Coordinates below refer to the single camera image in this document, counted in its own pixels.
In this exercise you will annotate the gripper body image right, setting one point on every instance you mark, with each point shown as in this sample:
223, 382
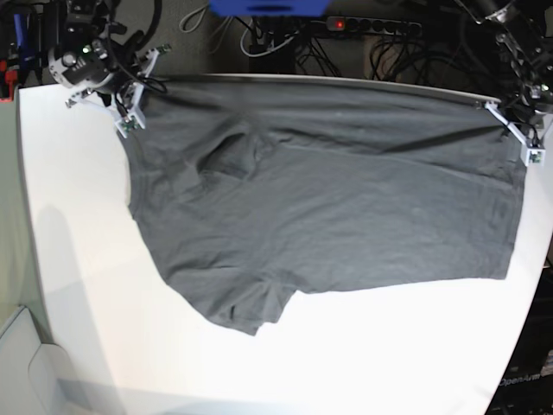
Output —
522, 114

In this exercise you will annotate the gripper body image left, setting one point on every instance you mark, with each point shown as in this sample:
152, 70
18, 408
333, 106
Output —
107, 75

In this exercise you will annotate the dark grey t-shirt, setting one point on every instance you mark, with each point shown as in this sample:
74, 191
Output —
246, 193

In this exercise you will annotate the red clamp at table corner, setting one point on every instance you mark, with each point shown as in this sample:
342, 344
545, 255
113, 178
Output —
9, 81

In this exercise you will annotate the blue box at top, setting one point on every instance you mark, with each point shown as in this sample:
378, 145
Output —
269, 7

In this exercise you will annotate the black power strip red light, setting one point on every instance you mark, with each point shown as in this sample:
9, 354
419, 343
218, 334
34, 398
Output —
371, 26

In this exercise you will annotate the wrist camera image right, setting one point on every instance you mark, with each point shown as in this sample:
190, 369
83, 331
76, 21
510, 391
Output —
533, 155

